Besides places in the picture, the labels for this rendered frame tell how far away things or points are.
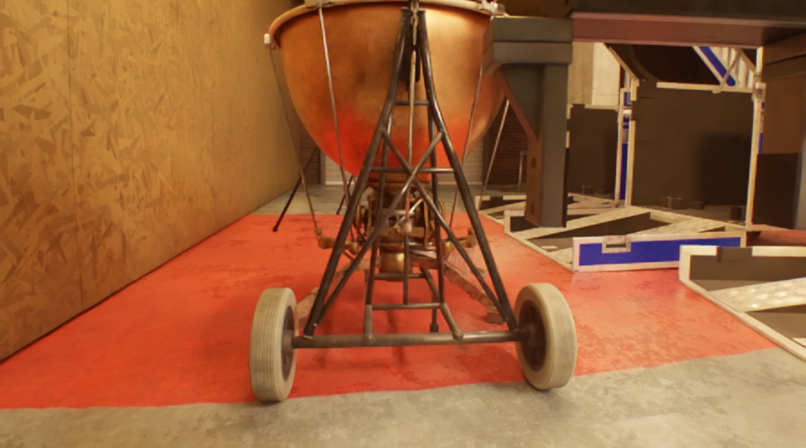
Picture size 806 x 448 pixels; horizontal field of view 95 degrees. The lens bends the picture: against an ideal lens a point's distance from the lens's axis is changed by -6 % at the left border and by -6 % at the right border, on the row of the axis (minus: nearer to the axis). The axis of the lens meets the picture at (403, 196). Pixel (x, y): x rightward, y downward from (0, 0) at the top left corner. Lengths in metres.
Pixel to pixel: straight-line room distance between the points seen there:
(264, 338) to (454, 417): 0.35
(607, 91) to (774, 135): 4.80
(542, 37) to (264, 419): 0.72
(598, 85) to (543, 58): 4.82
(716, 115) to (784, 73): 2.96
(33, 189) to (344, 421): 0.90
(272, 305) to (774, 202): 0.66
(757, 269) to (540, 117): 1.74
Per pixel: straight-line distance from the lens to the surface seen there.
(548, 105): 0.21
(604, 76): 5.08
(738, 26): 0.26
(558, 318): 0.78
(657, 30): 0.25
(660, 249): 1.94
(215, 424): 0.81
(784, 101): 0.29
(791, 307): 1.59
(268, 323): 0.72
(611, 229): 2.52
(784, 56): 0.29
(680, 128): 3.07
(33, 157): 1.24
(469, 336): 0.81
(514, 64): 0.21
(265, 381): 0.74
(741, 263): 1.88
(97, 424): 0.89
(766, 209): 0.29
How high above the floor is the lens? 0.44
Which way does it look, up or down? 5 degrees down
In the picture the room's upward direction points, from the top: 1 degrees clockwise
